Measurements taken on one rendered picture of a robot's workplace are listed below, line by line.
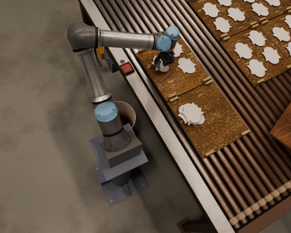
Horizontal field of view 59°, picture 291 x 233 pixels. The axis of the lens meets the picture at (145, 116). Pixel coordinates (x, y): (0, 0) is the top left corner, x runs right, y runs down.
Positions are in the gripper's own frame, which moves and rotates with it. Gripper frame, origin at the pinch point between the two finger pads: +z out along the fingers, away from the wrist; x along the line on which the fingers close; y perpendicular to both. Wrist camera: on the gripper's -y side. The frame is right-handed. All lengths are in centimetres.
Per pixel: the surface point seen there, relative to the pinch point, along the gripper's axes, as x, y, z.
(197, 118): -1.1, 43.8, -4.3
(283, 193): 21, 104, 0
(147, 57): -4.3, -10.0, 3.5
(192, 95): 7.4, 28.8, 1.6
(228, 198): -9, 91, 0
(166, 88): -4.9, 16.7, 2.2
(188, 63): 17.7, 6.6, 1.9
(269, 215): 4, 109, -4
